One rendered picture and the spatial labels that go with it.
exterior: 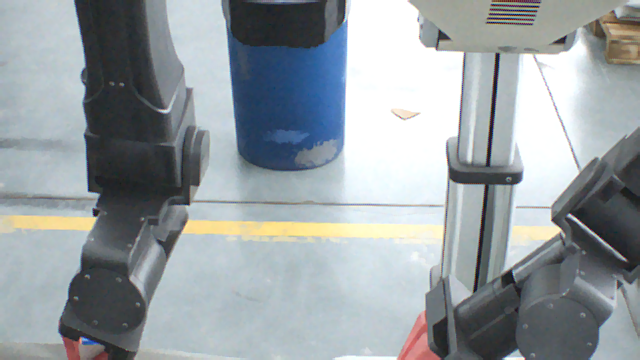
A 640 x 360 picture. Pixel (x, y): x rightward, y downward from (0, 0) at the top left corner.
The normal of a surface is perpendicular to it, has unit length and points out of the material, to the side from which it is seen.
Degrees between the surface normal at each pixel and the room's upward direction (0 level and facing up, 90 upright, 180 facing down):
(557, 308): 77
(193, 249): 0
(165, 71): 88
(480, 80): 90
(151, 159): 84
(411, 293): 0
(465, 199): 90
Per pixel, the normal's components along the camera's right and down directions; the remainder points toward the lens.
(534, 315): -0.26, 0.30
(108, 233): 0.08, -0.82
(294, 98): 0.11, 0.56
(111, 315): -0.11, 0.48
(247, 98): -0.65, 0.44
